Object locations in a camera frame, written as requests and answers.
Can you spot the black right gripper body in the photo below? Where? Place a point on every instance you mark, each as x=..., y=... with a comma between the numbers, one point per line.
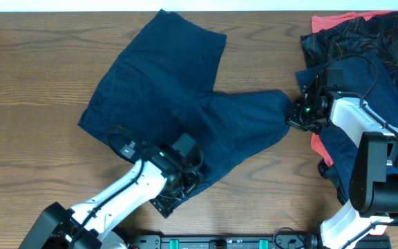
x=304, y=117

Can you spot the coral pink garment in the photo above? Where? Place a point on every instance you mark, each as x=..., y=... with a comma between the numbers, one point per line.
x=323, y=148

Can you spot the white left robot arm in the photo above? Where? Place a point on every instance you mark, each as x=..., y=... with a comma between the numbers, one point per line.
x=163, y=179

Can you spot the navy blue shorts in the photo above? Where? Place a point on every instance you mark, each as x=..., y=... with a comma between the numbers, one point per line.
x=162, y=85

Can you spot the blue garment in pile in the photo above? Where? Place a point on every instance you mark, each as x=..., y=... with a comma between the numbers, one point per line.
x=359, y=74

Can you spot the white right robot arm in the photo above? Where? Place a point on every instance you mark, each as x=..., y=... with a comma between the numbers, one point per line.
x=373, y=202

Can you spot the black striped garment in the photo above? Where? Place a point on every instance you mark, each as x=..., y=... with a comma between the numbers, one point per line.
x=353, y=33

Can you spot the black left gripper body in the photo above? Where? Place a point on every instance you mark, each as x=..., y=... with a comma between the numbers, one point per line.
x=190, y=182

